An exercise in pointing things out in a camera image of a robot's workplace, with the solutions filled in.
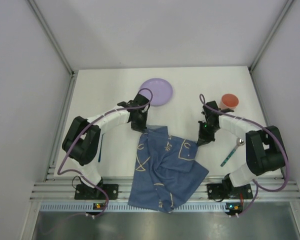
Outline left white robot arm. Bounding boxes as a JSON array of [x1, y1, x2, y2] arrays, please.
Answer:
[[57, 88, 153, 188]]

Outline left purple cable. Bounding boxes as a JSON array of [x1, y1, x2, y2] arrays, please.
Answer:
[[57, 87, 155, 216]]

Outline purple plastic plate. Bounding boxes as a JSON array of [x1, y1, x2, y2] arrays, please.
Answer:
[[140, 78, 173, 107]]

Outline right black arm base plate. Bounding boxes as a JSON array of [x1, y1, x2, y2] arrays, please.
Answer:
[[206, 183, 228, 203]]

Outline orange plastic cup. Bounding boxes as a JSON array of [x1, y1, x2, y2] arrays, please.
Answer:
[[219, 93, 239, 110]]

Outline purple cable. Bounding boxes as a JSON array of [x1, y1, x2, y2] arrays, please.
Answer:
[[199, 93, 290, 217], [57, 87, 155, 216]]

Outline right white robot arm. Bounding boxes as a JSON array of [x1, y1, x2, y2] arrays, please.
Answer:
[[197, 94, 289, 195]]

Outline blue cloth placemat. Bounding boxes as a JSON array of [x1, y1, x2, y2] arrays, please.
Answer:
[[128, 125, 209, 213]]

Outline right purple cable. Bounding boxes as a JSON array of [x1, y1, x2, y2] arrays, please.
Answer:
[[199, 93, 290, 217]]

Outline spoon with green handle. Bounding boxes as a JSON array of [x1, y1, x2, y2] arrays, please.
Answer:
[[220, 138, 245, 167]]

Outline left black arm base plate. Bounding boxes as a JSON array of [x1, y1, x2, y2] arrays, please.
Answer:
[[74, 183, 119, 200]]

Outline perforated grey cable tray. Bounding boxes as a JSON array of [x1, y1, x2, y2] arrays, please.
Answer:
[[39, 201, 241, 213]]

